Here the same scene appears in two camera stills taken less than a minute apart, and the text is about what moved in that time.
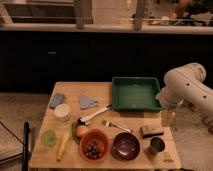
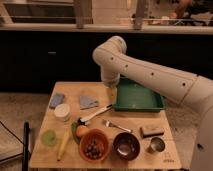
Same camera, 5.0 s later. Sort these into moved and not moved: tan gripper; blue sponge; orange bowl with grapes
Moved: tan gripper
Not moved: blue sponge; orange bowl with grapes
